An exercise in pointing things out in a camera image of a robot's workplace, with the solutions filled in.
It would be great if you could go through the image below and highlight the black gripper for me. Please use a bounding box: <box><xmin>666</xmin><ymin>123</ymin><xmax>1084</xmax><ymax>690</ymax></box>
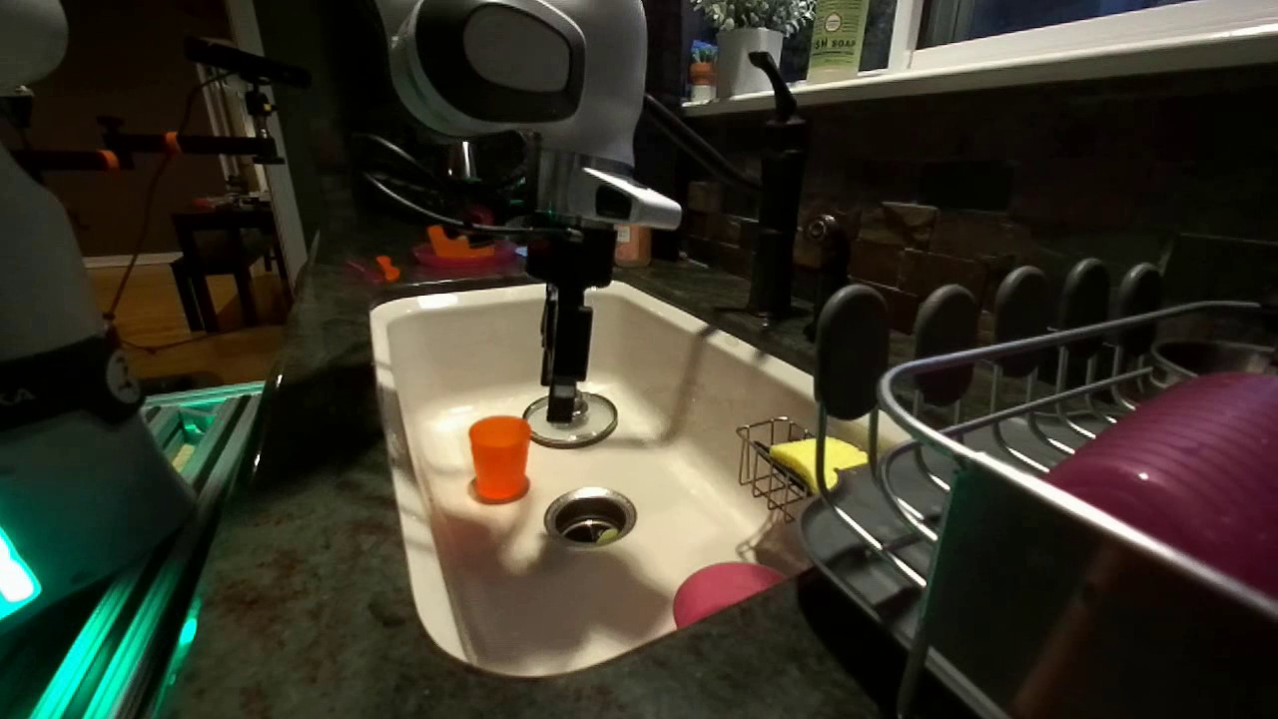
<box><xmin>520</xmin><ymin>218</ymin><xmax>625</xmax><ymax>428</ymax></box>

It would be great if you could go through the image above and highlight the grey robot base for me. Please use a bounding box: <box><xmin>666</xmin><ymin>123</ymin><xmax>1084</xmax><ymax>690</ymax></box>
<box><xmin>0</xmin><ymin>0</ymin><xmax>203</xmax><ymax>632</ymax></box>

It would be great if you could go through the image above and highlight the metal sink drain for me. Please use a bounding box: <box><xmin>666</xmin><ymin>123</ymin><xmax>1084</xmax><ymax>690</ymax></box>
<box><xmin>538</xmin><ymin>485</ymin><xmax>645</xmax><ymax>552</ymax></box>

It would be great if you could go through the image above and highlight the round metal sink stopper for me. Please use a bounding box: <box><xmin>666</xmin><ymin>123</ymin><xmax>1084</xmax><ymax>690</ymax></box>
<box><xmin>520</xmin><ymin>389</ymin><xmax>625</xmax><ymax>452</ymax></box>

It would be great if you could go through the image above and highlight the orange plastic cup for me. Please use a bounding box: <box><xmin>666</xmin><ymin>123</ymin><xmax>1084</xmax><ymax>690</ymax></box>
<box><xmin>466</xmin><ymin>413</ymin><xmax>536</xmax><ymax>508</ymax></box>

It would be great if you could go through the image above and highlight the cream sink basin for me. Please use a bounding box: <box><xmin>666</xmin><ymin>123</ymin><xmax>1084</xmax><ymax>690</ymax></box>
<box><xmin>368</xmin><ymin>275</ymin><xmax>864</xmax><ymax>682</ymax></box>

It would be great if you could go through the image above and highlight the orange label soap bottle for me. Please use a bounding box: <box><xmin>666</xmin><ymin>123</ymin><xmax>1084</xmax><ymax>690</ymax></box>
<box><xmin>613</xmin><ymin>222</ymin><xmax>658</xmax><ymax>272</ymax></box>

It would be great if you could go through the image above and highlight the yellow sponge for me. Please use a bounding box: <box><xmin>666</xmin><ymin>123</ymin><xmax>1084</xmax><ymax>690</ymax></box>
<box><xmin>766</xmin><ymin>431</ymin><xmax>876</xmax><ymax>496</ymax></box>

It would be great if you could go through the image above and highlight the black kitchen faucet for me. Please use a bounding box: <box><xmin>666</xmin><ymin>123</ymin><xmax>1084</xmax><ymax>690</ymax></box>
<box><xmin>637</xmin><ymin>50</ymin><xmax>817</xmax><ymax>328</ymax></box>

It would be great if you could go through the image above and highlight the pink plate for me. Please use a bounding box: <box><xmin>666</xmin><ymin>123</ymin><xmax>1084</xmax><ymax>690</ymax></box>
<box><xmin>666</xmin><ymin>560</ymin><xmax>790</xmax><ymax>636</ymax></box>

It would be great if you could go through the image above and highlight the dark wooden stool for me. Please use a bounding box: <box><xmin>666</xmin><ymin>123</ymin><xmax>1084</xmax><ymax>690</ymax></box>
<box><xmin>170</xmin><ymin>195</ymin><xmax>297</xmax><ymax>337</ymax></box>

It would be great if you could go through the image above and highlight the potted plant white pot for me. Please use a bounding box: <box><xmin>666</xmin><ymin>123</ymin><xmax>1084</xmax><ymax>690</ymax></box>
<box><xmin>693</xmin><ymin>0</ymin><xmax>817</xmax><ymax>104</ymax></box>

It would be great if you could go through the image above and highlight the magenta plates stack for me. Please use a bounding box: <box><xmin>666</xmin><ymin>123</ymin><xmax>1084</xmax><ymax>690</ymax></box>
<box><xmin>1048</xmin><ymin>367</ymin><xmax>1278</xmax><ymax>609</ymax></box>

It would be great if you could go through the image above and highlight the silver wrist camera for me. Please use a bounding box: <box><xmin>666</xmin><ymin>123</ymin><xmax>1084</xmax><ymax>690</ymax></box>
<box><xmin>581</xmin><ymin>164</ymin><xmax>687</xmax><ymax>235</ymax></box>

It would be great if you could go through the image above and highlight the wire dish rack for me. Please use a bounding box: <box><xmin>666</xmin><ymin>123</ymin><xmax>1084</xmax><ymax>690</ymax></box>
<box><xmin>795</xmin><ymin>258</ymin><xmax>1278</xmax><ymax>719</ymax></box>

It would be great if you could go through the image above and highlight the black camera stand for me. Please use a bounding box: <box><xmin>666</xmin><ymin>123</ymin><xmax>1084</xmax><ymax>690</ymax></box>
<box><xmin>0</xmin><ymin>37</ymin><xmax>317</xmax><ymax>337</ymax></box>

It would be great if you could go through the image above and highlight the aluminium frame rail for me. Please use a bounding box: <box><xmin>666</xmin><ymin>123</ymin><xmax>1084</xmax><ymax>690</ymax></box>
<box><xmin>0</xmin><ymin>376</ymin><xmax>277</xmax><ymax>719</ymax></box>

